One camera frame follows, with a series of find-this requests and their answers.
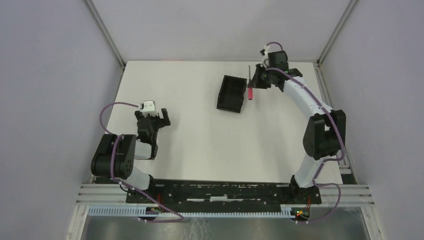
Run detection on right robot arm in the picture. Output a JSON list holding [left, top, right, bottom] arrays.
[[247, 47, 346, 204]]

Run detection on black plastic bin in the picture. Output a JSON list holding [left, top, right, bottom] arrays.
[[216, 75, 247, 114]]

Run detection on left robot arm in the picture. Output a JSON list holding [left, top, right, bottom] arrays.
[[90, 108, 171, 204]]

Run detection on light blue cable duct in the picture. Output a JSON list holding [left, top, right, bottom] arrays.
[[88, 205, 295, 219]]

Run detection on aluminium frame rail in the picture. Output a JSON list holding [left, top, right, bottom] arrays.
[[76, 184, 375, 208]]

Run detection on red handled screwdriver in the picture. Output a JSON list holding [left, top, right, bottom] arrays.
[[247, 65, 254, 100]]

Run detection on left corner aluminium post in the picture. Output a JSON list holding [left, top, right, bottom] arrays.
[[83, 0, 126, 71]]

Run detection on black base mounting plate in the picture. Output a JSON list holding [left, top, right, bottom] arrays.
[[145, 178, 322, 213]]

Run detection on corner aluminium post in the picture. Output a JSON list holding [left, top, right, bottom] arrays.
[[316, 0, 360, 65], [83, 0, 126, 71]]

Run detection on right corner aluminium post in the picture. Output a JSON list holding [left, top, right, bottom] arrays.
[[316, 0, 360, 65]]

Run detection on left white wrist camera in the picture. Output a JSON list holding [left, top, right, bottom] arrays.
[[138, 100, 156, 112]]

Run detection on right side table rail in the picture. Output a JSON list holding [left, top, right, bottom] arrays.
[[313, 62, 358, 185]]

